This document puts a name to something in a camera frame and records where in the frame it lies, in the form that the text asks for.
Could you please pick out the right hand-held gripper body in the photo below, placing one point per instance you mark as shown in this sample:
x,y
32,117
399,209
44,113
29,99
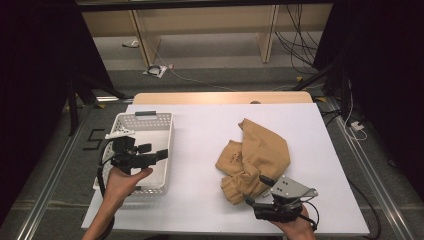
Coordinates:
x,y
291,190

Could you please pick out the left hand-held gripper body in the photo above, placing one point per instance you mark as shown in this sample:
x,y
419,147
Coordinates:
x,y
125,160

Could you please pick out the white perforated plastic basket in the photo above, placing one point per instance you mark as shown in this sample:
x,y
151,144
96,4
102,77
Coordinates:
x,y
151,136

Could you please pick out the tan pants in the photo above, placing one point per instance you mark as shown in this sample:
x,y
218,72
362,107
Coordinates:
x,y
263,150

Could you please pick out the person's left hand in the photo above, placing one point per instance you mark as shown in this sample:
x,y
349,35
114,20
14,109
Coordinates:
x,y
121,185

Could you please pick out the person's right hand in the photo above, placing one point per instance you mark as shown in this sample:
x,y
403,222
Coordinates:
x,y
298,231

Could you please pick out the white table cover sheet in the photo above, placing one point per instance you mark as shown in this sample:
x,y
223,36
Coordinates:
x,y
196,123

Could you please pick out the yellow tape mark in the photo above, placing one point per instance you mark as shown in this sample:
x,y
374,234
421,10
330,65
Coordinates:
x,y
321,99
101,106
299,78

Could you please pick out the black tripod stand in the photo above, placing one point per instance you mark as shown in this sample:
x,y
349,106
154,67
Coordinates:
x,y
345,100
72,110

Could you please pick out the white power adapter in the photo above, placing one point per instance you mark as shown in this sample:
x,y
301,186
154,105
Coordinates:
x,y
356,125

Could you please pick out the small white floor object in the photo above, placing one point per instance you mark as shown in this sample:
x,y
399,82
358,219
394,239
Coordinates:
x,y
133,43

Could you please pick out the black curtain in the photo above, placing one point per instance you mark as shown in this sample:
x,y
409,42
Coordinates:
x,y
393,66
33,66

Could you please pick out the wooden shelf unit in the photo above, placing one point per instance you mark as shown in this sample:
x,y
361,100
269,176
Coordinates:
x,y
206,18

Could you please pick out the aluminium floor rail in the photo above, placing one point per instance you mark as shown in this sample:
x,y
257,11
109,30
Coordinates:
x,y
375,186
49,186

